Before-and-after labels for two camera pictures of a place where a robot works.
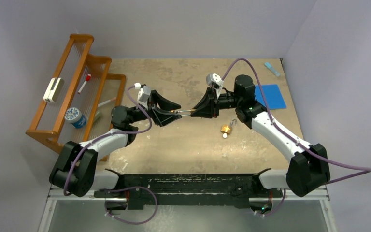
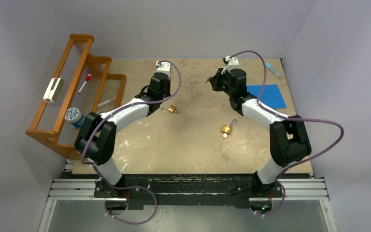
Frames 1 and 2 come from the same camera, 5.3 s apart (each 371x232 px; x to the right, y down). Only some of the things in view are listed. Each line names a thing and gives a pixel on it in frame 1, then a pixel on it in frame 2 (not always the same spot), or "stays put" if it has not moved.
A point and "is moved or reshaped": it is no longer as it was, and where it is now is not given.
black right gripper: x=207 y=108 -> x=215 y=81
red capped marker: x=88 y=79 stays put
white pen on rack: x=103 y=103 stays put
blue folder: x=274 y=97 stays put
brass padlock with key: x=177 y=111 is moved or reshaped
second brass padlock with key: x=226 y=129 stays put
